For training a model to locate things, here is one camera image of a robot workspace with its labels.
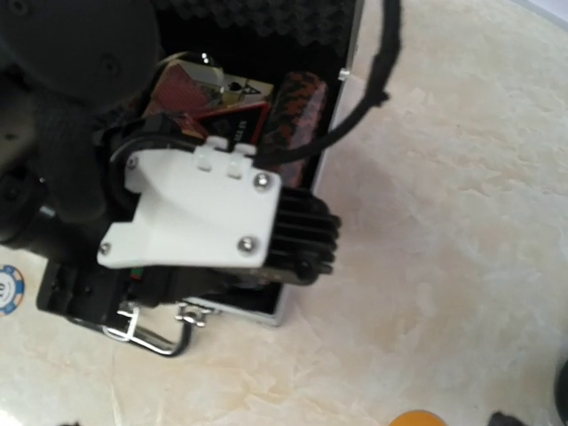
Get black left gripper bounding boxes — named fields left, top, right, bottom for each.
left=1, top=1, right=341, bottom=320

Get red playing card deck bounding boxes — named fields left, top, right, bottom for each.
left=144, top=56, right=274, bottom=116

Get black triangular button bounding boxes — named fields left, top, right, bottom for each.
left=194, top=101, right=271, bottom=146

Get aluminium poker chip case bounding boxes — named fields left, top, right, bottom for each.
left=95, top=1, right=363, bottom=358

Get dark red chip row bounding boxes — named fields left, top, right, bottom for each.
left=266, top=74, right=327, bottom=170

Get orange round button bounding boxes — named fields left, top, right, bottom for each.
left=389, top=410, right=447, bottom=426

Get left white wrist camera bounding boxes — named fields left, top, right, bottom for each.
left=98, top=144, right=282, bottom=269

